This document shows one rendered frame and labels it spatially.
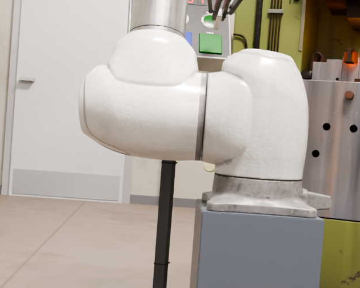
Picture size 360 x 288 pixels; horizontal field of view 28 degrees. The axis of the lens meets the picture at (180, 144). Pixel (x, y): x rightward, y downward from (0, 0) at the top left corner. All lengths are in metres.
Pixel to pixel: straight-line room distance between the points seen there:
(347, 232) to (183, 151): 1.25
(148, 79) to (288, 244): 0.35
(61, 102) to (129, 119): 5.25
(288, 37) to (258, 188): 1.48
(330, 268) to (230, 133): 1.29
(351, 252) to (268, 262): 1.23
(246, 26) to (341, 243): 0.86
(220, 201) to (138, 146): 0.17
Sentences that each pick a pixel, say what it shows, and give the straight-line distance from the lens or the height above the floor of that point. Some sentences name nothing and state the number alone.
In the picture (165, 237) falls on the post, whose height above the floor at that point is 0.35.
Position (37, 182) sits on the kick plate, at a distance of 6.47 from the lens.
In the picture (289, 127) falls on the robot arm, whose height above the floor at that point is 0.74.
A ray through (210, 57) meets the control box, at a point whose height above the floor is 0.96.
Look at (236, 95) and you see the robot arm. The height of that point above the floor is 0.79.
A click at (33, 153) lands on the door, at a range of 6.47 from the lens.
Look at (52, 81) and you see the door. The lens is 6.44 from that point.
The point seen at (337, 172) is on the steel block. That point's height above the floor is 0.62.
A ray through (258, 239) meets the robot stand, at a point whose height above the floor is 0.56.
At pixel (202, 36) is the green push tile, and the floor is 1.03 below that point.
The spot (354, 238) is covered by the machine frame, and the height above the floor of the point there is 0.41.
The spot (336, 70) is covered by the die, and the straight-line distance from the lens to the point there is 2.45.
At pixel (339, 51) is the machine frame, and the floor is 1.07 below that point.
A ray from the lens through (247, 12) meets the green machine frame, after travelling 2.67.
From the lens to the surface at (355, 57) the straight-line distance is 2.43.
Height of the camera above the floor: 0.74
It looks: 2 degrees down
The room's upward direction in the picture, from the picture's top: 4 degrees clockwise
